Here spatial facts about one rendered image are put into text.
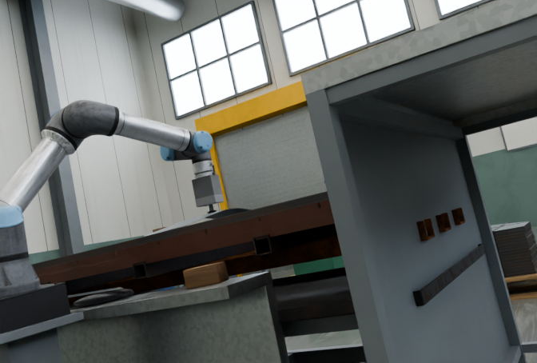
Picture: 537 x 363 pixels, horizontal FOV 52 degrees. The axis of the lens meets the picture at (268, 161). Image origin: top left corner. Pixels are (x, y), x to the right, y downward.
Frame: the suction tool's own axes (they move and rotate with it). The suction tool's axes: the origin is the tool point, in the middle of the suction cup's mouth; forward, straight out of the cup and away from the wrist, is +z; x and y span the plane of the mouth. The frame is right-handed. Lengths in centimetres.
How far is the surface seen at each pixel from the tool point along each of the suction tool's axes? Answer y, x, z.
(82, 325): 29, 43, 26
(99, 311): 4, 61, 21
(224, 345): -24, 48, 37
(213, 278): -29, 54, 19
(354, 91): -82, 83, -11
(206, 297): -32, 65, 22
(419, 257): -78, 38, 24
